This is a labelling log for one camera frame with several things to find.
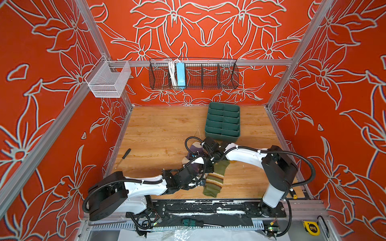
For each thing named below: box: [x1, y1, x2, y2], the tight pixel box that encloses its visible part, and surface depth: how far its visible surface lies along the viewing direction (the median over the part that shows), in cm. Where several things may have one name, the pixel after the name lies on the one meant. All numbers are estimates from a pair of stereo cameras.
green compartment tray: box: [205, 102, 241, 143], surface depth 103 cm
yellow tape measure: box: [303, 220, 321, 236], surface depth 68 cm
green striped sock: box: [203, 160, 230, 198], surface depth 83 cm
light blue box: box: [175, 62, 186, 88], surface depth 92 cm
